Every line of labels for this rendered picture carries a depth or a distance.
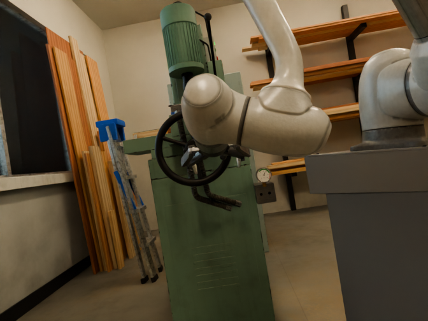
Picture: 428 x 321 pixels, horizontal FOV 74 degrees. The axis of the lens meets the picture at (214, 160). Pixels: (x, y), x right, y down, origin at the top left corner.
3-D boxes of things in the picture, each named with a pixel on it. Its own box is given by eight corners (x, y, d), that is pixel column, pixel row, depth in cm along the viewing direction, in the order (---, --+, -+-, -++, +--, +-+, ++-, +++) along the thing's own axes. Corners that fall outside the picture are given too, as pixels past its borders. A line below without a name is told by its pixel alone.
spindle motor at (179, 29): (166, 71, 132) (155, 5, 133) (172, 81, 150) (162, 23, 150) (204, 65, 132) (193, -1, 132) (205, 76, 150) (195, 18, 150)
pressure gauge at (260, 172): (258, 188, 117) (255, 168, 118) (256, 187, 121) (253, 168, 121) (273, 185, 117) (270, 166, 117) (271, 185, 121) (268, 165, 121)
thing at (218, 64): (211, 88, 158) (207, 61, 158) (211, 92, 167) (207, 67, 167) (226, 85, 158) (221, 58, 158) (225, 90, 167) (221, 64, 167)
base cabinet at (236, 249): (174, 342, 124) (148, 180, 124) (188, 285, 182) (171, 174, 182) (277, 327, 123) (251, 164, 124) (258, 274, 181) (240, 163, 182)
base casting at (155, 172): (149, 180, 125) (146, 159, 125) (171, 174, 182) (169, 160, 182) (251, 164, 124) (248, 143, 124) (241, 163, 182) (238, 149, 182)
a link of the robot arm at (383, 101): (386, 130, 94) (380, 63, 94) (448, 122, 77) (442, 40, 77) (348, 132, 88) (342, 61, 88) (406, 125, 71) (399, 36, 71)
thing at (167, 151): (151, 159, 125) (150, 149, 125) (161, 159, 146) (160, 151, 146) (242, 144, 124) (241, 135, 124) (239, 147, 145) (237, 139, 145)
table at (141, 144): (116, 153, 115) (113, 139, 115) (137, 155, 146) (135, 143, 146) (264, 130, 115) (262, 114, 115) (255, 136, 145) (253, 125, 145)
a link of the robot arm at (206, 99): (181, 143, 64) (239, 156, 62) (166, 107, 50) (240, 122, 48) (195, 102, 68) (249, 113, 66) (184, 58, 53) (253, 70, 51)
